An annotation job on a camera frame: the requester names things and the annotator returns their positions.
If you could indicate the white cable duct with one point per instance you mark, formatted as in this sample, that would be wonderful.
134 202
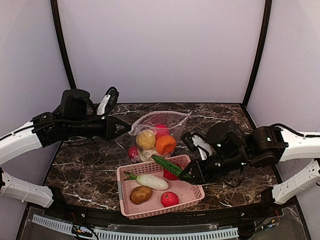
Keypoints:
129 232

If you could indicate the red apple front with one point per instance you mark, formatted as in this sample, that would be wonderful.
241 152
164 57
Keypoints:
169 199

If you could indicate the black frame post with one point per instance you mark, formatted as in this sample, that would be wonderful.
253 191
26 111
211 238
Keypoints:
259 52
61 43

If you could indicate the black front rail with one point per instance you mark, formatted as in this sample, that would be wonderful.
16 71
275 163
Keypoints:
243 216

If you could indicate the red ball fruit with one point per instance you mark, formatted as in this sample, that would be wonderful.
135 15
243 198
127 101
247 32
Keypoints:
133 154

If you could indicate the pale green cabbage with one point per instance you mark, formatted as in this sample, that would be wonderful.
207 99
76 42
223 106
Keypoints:
146 155

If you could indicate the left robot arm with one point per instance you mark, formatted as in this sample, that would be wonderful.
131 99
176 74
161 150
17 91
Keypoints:
75 116

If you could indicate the white radish vegetable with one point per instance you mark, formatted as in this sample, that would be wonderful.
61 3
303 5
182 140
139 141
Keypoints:
149 180

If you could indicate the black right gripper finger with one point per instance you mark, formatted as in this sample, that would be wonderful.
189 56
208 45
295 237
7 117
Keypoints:
188 171
192 180

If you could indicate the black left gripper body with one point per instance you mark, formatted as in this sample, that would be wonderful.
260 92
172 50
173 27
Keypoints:
109 127

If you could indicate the black left frame post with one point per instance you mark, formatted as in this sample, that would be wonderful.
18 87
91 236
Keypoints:
61 43

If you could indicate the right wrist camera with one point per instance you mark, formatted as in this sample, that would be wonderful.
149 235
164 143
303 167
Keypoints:
196 142

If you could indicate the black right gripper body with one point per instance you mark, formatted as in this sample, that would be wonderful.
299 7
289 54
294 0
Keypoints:
202 172

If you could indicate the brown potato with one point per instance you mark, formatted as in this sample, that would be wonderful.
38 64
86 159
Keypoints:
140 194

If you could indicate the orange fruit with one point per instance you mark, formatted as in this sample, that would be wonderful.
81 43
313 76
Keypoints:
165 144

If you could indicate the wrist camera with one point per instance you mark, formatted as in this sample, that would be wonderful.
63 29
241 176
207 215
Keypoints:
108 102
196 142

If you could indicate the black right frame post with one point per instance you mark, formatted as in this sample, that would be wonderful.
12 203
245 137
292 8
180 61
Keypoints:
259 52

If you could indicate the pink plastic basket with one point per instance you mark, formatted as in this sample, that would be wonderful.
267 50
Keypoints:
189 195

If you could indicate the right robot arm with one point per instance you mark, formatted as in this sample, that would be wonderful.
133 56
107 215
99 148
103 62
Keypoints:
227 148

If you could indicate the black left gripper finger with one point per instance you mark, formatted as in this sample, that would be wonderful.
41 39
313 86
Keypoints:
121 132
123 124

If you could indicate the yellow fruit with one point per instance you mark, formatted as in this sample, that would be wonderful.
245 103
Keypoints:
146 139

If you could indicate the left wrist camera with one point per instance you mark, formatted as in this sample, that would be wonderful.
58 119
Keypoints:
108 102

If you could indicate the green cucumber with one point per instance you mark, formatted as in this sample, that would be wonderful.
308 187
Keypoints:
170 166

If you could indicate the clear zip top bag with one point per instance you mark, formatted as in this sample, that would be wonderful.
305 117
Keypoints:
175 121

